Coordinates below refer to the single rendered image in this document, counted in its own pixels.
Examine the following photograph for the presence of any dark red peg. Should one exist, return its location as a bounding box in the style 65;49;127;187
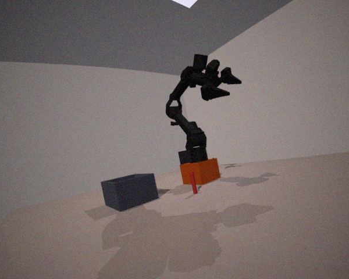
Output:
190;171;197;194

